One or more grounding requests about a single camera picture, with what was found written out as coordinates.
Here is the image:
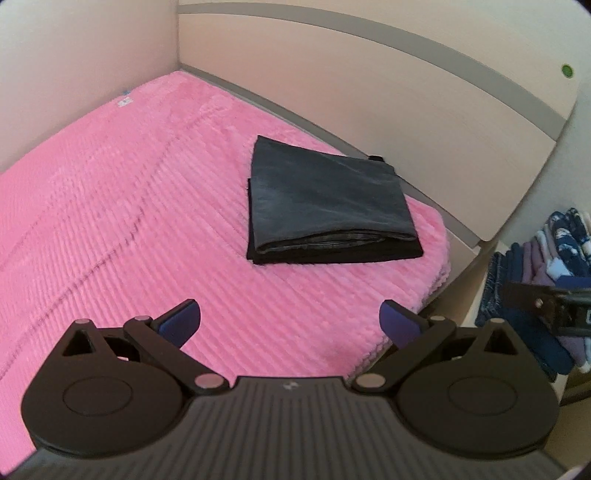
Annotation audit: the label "pile of blue purple clothes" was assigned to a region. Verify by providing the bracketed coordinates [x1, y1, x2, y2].
[501, 242, 575, 381]

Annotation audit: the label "blue white patterned cloth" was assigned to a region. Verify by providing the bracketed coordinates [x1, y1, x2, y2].
[536, 208, 591, 280]

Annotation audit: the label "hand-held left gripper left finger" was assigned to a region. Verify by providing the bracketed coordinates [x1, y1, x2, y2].
[59, 298, 229, 395]

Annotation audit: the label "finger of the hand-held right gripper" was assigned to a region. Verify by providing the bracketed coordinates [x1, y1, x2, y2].
[502, 281, 561, 330]

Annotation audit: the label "dark grey jeans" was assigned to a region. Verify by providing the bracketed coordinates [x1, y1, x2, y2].
[248, 135, 419, 254]

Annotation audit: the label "black folded garment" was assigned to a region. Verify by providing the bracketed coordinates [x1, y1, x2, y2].
[246, 156, 424, 266]

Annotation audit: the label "purple folded cloth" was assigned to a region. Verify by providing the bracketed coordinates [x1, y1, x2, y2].
[519, 235, 591, 367]

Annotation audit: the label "beige wooden headboard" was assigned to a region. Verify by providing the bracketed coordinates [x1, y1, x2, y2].
[178, 0, 580, 243]

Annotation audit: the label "blue denim cloth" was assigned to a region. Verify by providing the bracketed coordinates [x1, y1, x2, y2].
[475, 251, 509, 326]

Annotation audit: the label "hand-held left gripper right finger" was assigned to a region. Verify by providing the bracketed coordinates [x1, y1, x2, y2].
[351, 299, 522, 395]

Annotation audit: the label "pink ribbed blanket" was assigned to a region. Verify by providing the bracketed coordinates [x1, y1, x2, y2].
[0, 69, 451, 467]

